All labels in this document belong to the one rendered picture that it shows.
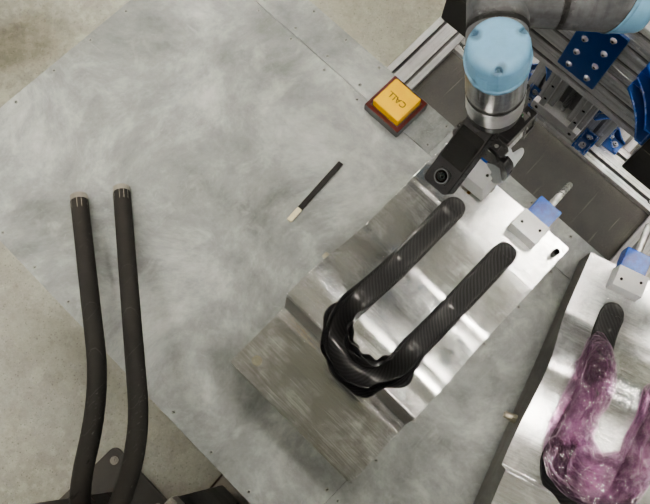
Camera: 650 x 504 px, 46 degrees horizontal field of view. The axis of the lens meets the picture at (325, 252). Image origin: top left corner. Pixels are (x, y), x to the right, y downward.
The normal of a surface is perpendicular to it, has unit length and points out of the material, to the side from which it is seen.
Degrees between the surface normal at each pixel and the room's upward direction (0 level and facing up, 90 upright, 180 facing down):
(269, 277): 0
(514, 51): 12
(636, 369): 28
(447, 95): 0
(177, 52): 0
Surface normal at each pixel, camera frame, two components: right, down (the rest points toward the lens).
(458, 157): -0.51, 0.10
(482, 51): -0.17, -0.25
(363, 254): 0.32, -0.54
